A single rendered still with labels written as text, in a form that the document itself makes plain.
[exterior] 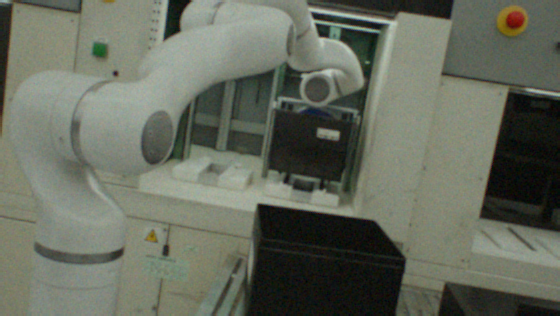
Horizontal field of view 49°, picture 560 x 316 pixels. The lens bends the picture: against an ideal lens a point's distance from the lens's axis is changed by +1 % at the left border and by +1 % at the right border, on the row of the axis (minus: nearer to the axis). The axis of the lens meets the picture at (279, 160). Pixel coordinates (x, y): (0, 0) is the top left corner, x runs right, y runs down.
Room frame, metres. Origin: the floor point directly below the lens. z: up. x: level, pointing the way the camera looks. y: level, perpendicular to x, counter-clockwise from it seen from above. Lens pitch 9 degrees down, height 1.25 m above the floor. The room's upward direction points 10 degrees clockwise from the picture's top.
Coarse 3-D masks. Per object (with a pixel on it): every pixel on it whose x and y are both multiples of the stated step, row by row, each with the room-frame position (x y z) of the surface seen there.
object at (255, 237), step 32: (256, 224) 1.20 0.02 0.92; (288, 224) 1.33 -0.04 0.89; (320, 224) 1.34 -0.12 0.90; (352, 224) 1.34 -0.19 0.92; (256, 256) 1.06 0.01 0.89; (288, 256) 1.06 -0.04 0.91; (320, 256) 1.06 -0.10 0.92; (352, 256) 1.07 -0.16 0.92; (384, 256) 1.21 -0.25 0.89; (256, 288) 1.05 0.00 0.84; (288, 288) 1.06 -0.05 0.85; (320, 288) 1.06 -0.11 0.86; (352, 288) 1.07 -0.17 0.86; (384, 288) 1.07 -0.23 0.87
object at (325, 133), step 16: (288, 112) 1.70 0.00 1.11; (352, 112) 1.78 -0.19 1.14; (288, 128) 1.70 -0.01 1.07; (304, 128) 1.70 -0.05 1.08; (320, 128) 1.70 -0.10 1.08; (336, 128) 1.69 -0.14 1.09; (272, 144) 1.72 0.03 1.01; (288, 144) 1.71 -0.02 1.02; (304, 144) 1.70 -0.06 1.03; (320, 144) 1.70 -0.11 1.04; (336, 144) 1.70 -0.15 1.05; (272, 160) 1.71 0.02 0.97; (288, 160) 1.71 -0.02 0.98; (304, 160) 1.71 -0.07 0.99; (320, 160) 1.70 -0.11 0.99; (336, 160) 1.70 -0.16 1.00; (288, 176) 1.78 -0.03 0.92; (320, 176) 1.70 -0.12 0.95; (336, 176) 1.70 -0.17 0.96
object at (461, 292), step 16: (448, 288) 1.18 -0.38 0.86; (464, 288) 1.19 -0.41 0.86; (480, 288) 1.21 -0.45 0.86; (448, 304) 1.15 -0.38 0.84; (464, 304) 1.10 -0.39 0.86; (480, 304) 1.11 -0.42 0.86; (496, 304) 1.12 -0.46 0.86; (512, 304) 1.14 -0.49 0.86; (528, 304) 1.07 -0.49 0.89; (544, 304) 1.18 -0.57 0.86
